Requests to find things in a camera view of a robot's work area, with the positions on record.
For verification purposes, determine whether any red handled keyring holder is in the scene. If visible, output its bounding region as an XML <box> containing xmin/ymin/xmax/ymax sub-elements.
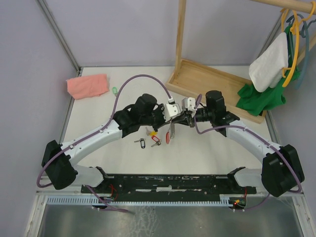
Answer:
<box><xmin>165</xmin><ymin>123</ymin><xmax>175</xmax><ymax>144</ymax></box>

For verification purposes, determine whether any yellow tag key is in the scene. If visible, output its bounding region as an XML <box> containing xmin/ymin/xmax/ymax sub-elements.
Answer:
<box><xmin>145</xmin><ymin>127</ymin><xmax>158</xmax><ymax>136</ymax></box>

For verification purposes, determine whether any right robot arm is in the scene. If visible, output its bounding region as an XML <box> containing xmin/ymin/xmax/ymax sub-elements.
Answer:
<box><xmin>168</xmin><ymin>90</ymin><xmax>305</xmax><ymax>197</ymax></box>

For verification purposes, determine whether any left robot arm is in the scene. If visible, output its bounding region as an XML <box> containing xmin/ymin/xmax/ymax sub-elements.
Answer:
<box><xmin>41</xmin><ymin>94</ymin><xmax>174</xmax><ymax>193</ymax></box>

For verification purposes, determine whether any red tag key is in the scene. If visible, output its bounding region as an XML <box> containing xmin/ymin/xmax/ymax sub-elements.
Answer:
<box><xmin>151</xmin><ymin>135</ymin><xmax>161</xmax><ymax>147</ymax></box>

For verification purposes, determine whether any black tag key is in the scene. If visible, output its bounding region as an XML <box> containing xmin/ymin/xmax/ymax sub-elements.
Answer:
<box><xmin>134</xmin><ymin>138</ymin><xmax>146</xmax><ymax>149</ymax></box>

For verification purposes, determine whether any wooden clothes rack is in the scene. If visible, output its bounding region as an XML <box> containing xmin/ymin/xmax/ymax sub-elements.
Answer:
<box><xmin>165</xmin><ymin>0</ymin><xmax>316</xmax><ymax>123</ymax></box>

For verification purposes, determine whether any green tag key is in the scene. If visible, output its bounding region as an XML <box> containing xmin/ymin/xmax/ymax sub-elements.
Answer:
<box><xmin>112</xmin><ymin>87</ymin><xmax>118</xmax><ymax>96</ymax></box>

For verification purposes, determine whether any green shirt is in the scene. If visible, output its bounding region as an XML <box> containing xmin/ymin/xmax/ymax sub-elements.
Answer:
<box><xmin>236</xmin><ymin>26</ymin><xmax>301</xmax><ymax>117</ymax></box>

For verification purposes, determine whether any pink folded cloth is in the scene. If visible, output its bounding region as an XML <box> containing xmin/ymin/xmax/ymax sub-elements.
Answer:
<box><xmin>66</xmin><ymin>74</ymin><xmax>109</xmax><ymax>100</ymax></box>

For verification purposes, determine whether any white towel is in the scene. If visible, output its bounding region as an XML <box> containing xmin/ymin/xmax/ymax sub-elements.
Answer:
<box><xmin>249</xmin><ymin>32</ymin><xmax>288</xmax><ymax>92</ymax></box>

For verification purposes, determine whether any yellow hanger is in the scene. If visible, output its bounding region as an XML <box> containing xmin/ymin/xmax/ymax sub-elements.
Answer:
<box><xmin>281</xmin><ymin>8</ymin><xmax>311</xmax><ymax>87</ymax></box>

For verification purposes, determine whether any teal hanger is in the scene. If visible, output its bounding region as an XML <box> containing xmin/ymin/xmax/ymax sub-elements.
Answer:
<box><xmin>281</xmin><ymin>15</ymin><xmax>316</xmax><ymax>90</ymax></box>

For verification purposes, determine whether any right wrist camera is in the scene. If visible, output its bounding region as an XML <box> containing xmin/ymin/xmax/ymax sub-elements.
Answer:
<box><xmin>182</xmin><ymin>97</ymin><xmax>197</xmax><ymax>112</ymax></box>

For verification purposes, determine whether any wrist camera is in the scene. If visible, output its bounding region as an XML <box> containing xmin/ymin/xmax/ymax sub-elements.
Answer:
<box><xmin>163</xmin><ymin>97</ymin><xmax>181</xmax><ymax>121</ymax></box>
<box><xmin>182</xmin><ymin>97</ymin><xmax>197</xmax><ymax>112</ymax></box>

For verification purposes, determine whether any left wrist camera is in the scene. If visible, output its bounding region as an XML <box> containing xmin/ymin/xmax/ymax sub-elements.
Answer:
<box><xmin>163</xmin><ymin>97</ymin><xmax>181</xmax><ymax>121</ymax></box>

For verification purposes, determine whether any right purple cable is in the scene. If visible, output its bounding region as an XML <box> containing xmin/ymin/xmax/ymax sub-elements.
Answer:
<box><xmin>194</xmin><ymin>93</ymin><xmax>303</xmax><ymax>212</ymax></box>

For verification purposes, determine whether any purple cable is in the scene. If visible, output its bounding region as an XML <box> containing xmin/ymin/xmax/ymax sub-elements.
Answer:
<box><xmin>194</xmin><ymin>93</ymin><xmax>303</xmax><ymax>212</ymax></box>
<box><xmin>36</xmin><ymin>74</ymin><xmax>173</xmax><ymax>189</ymax></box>

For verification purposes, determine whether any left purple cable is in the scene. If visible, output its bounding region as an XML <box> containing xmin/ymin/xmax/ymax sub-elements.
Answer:
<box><xmin>36</xmin><ymin>74</ymin><xmax>173</xmax><ymax>189</ymax></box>

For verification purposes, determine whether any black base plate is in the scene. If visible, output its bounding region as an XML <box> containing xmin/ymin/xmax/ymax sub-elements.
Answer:
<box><xmin>94</xmin><ymin>174</ymin><xmax>256</xmax><ymax>202</ymax></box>

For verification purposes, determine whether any white slotted cable duct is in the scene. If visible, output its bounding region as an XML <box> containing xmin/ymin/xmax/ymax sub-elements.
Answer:
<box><xmin>46</xmin><ymin>194</ymin><xmax>247</xmax><ymax>206</ymax></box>

